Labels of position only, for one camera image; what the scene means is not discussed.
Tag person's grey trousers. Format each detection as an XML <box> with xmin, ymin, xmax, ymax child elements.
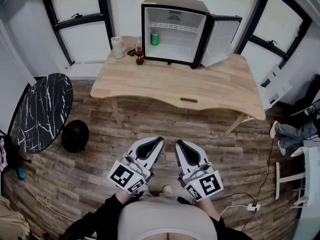
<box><xmin>139</xmin><ymin>191</ymin><xmax>181</xmax><ymax>200</ymax></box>

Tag black round stool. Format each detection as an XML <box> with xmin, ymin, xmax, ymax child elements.
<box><xmin>290</xmin><ymin>103</ymin><xmax>320</xmax><ymax>117</ymax></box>

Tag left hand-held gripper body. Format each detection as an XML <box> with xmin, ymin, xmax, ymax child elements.
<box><xmin>107</xmin><ymin>153</ymin><xmax>155</xmax><ymax>197</ymax></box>

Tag beige tumbler cup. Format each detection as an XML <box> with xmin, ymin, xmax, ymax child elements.
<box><xmin>110</xmin><ymin>35</ymin><xmax>126</xmax><ymax>59</ymax></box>

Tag person's left forearm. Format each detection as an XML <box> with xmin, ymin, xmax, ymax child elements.
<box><xmin>115</xmin><ymin>189</ymin><xmax>138</xmax><ymax>205</ymax></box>

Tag white wooden rack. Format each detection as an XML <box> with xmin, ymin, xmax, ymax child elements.
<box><xmin>258</xmin><ymin>63</ymin><xmax>294</xmax><ymax>111</ymax></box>

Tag pink white hanging item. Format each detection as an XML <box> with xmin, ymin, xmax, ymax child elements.
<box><xmin>0</xmin><ymin>138</ymin><xmax>7</xmax><ymax>172</ymax></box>

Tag cola bottle with red cap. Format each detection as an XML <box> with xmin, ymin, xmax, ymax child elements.
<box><xmin>135</xmin><ymin>46</ymin><xmax>145</xmax><ymax>66</ymax></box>

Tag black marble round table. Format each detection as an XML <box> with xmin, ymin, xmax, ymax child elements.
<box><xmin>7</xmin><ymin>72</ymin><xmax>90</xmax><ymax>154</ymax></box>

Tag person's torso in beige top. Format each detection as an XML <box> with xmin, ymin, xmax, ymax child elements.
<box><xmin>117</xmin><ymin>196</ymin><xmax>218</xmax><ymax>240</ymax></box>

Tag white chair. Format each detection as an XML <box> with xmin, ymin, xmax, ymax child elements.
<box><xmin>274</xmin><ymin>145</ymin><xmax>320</xmax><ymax>210</ymax></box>

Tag person's right forearm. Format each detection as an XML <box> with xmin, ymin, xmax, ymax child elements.
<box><xmin>193</xmin><ymin>196</ymin><xmax>221</xmax><ymax>222</ymax></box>

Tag person's black jacket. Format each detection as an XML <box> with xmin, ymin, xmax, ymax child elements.
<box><xmin>58</xmin><ymin>192</ymin><xmax>251</xmax><ymax>240</ymax></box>

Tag black floor cable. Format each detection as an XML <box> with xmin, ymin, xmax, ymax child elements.
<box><xmin>212</xmin><ymin>137</ymin><xmax>276</xmax><ymax>232</ymax></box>

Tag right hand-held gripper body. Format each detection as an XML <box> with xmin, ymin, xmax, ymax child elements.
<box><xmin>177</xmin><ymin>162</ymin><xmax>224</xmax><ymax>202</ymax></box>

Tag white floor cable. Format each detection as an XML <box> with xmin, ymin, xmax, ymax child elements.
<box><xmin>22</xmin><ymin>180</ymin><xmax>77</xmax><ymax>222</ymax></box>

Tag beige cloth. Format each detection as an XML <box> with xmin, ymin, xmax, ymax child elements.
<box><xmin>0</xmin><ymin>195</ymin><xmax>31</xmax><ymax>240</ymax></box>

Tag black metal stand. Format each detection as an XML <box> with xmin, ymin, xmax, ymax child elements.
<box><xmin>0</xmin><ymin>131</ymin><xmax>32</xmax><ymax>172</ymax></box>

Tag white wire fridge shelf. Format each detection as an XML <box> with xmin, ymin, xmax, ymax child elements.
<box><xmin>149</xmin><ymin>21</ymin><xmax>200</xmax><ymax>33</ymax></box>

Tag black mini fridge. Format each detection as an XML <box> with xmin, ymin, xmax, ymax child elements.
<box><xmin>141</xmin><ymin>0</ymin><xmax>211</xmax><ymax>70</ymax></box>

